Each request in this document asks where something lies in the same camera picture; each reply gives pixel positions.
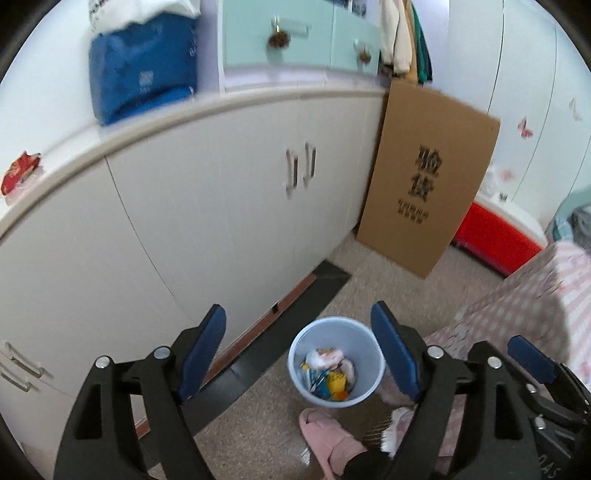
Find light blue trash bin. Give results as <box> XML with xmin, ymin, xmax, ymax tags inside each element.
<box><xmin>287</xmin><ymin>317</ymin><xmax>386</xmax><ymax>409</ymax></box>

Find pink checkered tablecloth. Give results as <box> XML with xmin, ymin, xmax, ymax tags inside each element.
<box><xmin>378</xmin><ymin>239</ymin><xmax>591</xmax><ymax>467</ymax></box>

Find pink slipper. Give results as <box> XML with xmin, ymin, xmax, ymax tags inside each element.
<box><xmin>298</xmin><ymin>409</ymin><xmax>367</xmax><ymax>479</ymax></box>

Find red storage box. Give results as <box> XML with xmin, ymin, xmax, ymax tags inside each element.
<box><xmin>453</xmin><ymin>193</ymin><xmax>548</xmax><ymax>276</ymax></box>

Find grey folded quilt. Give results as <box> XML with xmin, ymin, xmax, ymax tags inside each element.
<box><xmin>570</xmin><ymin>205</ymin><xmax>591</xmax><ymax>253</ymax></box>

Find beige low cabinet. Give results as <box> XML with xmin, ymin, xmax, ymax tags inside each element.
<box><xmin>1</xmin><ymin>88</ymin><xmax>385</xmax><ymax>456</ymax></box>

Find large cardboard box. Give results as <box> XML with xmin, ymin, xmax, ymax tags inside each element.
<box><xmin>356</xmin><ymin>80</ymin><xmax>501</xmax><ymax>278</ymax></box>

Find red pouch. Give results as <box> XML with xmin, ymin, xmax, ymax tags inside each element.
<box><xmin>1</xmin><ymin>152</ymin><xmax>41</xmax><ymax>196</ymax></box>

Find blue package bag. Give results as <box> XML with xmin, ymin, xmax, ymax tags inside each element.
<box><xmin>89</xmin><ymin>13</ymin><xmax>197</xmax><ymax>125</ymax></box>

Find hanging clothes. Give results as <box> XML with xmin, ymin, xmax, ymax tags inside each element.
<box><xmin>378</xmin><ymin>0</ymin><xmax>433</xmax><ymax>85</ymax></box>

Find white shopping bag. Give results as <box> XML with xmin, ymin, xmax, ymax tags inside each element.
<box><xmin>87</xmin><ymin>0</ymin><xmax>200</xmax><ymax>34</ymax></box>

